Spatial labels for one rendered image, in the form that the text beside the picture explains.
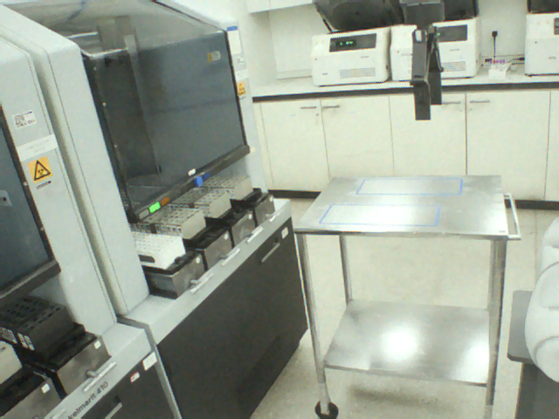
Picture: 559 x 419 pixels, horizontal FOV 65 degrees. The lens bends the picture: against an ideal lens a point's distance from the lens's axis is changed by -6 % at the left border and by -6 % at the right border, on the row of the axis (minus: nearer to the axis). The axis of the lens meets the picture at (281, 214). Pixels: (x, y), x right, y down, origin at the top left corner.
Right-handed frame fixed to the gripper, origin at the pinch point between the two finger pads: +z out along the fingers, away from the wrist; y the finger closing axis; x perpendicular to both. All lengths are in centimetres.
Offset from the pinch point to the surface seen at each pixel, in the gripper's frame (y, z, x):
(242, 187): 35, 34, 74
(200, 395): -20, 81, 66
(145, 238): -8, 34, 82
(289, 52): 282, 7, 171
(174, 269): -15, 38, 67
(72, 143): -28, -2, 75
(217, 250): 5, 43, 66
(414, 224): 22.0, 37.9, 9.4
